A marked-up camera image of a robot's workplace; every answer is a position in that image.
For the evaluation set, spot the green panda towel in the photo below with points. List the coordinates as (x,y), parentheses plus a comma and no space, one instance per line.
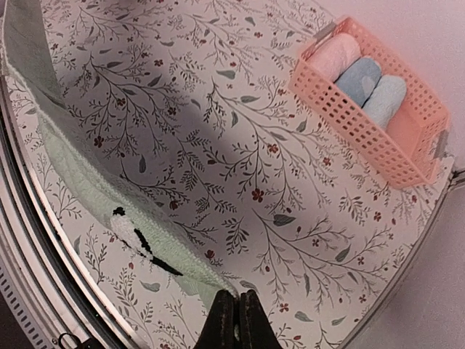
(109,189)

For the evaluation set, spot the floral table mat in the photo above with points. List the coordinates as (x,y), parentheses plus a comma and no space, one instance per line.
(185,106)

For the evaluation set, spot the pink plastic basket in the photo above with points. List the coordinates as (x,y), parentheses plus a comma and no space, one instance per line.
(406,153)

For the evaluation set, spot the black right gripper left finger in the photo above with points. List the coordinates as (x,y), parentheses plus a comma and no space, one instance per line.
(218,332)

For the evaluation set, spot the rolled blue towel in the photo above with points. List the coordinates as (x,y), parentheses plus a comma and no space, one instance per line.
(359,80)

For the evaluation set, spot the front aluminium rail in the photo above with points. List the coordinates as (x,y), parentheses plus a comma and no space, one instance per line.
(55,298)

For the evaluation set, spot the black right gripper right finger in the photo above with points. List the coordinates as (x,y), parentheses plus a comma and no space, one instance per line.
(255,330)

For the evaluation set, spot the rolled pink towel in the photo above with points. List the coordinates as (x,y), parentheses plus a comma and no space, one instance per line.
(335,56)

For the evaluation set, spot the light blue towel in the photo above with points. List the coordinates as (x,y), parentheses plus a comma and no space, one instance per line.
(386,99)

